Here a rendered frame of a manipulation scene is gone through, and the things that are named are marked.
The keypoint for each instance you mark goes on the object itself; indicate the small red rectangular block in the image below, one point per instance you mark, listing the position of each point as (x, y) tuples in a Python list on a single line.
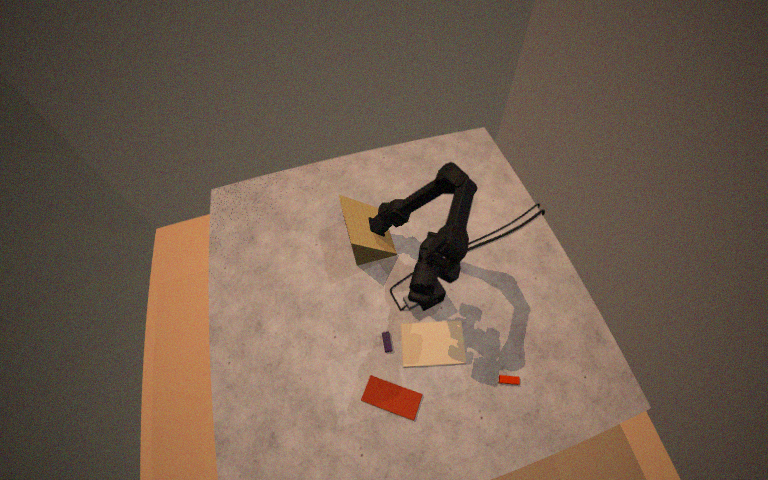
[(509, 380)]

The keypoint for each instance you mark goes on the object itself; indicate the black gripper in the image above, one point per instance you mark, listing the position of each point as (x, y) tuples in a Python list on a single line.
[(426, 299)]

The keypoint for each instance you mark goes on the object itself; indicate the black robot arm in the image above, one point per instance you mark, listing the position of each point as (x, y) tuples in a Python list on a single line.
[(451, 241)]

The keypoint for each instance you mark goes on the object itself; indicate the tan flat square pad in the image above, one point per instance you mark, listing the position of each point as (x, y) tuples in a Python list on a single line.
[(432, 344)]

